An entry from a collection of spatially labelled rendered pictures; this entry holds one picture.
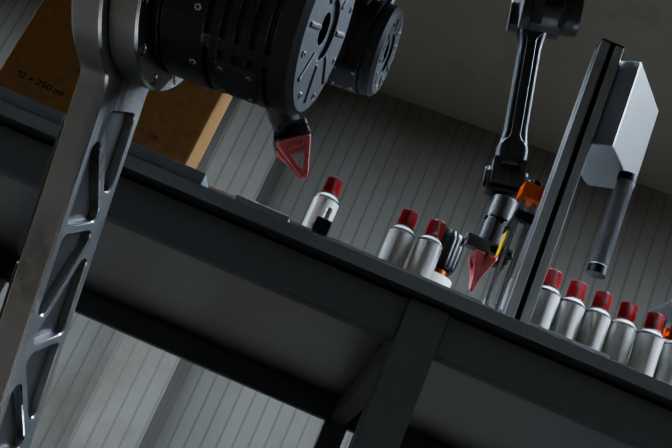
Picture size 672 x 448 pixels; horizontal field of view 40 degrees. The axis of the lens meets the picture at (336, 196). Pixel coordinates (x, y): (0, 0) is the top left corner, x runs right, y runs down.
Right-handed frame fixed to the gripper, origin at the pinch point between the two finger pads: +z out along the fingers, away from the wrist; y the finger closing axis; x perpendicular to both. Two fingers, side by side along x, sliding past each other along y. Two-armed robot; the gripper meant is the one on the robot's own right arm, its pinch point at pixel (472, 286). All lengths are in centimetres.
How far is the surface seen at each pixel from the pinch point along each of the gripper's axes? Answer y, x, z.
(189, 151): 51, 47, 13
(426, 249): 11.6, 9.4, -0.2
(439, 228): 10.8, 8.5, -5.4
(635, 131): -16.0, 17.7, -35.8
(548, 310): -13.7, 9.1, 1.1
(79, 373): 126, -286, 31
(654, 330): -33.7, 8.2, -3.9
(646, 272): -109, -260, -123
